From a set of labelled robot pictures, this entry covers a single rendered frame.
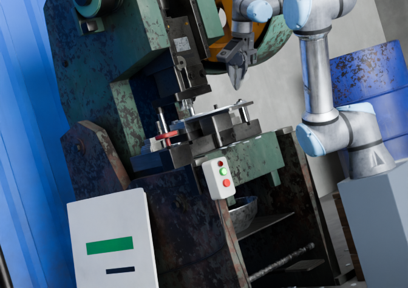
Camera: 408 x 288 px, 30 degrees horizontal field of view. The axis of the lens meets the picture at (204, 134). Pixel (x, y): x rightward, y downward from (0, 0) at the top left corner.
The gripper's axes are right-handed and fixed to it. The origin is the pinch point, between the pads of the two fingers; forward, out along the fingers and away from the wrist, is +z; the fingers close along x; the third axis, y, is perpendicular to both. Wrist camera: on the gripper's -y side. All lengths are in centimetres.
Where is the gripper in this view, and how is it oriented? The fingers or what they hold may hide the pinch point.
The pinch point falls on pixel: (235, 87)
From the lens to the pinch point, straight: 278.4
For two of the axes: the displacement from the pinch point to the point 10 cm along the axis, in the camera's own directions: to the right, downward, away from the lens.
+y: 6.7, -2.2, 7.1
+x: -7.4, -2.4, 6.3
